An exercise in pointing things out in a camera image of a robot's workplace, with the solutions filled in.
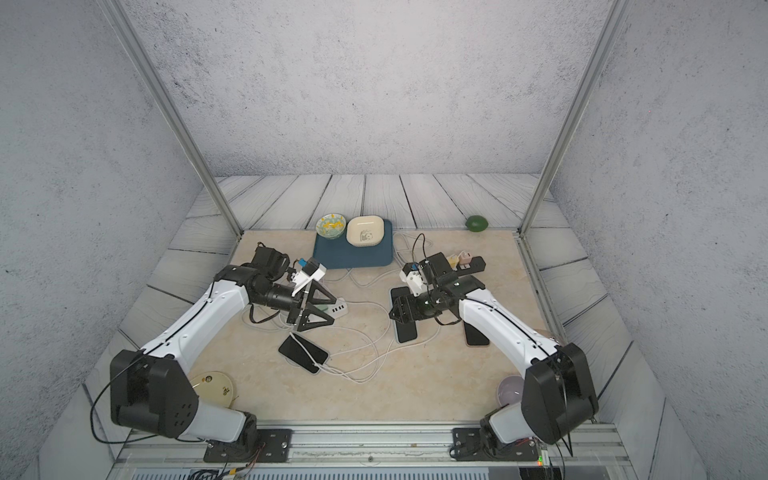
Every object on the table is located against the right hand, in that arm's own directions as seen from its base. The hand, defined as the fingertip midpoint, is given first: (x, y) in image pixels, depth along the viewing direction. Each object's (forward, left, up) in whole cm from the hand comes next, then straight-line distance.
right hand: (403, 312), depth 81 cm
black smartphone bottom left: (-5, +33, -13) cm, 35 cm away
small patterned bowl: (+44, +28, -11) cm, 53 cm away
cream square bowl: (+43, +15, -12) cm, 47 cm away
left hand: (-4, +17, +7) cm, 19 cm away
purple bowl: (-16, -28, -13) cm, 35 cm away
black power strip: (+27, -26, -13) cm, 40 cm away
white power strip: (+8, +21, -12) cm, 25 cm away
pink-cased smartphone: (-1, -21, -12) cm, 24 cm away
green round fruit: (+46, -29, -12) cm, 56 cm away
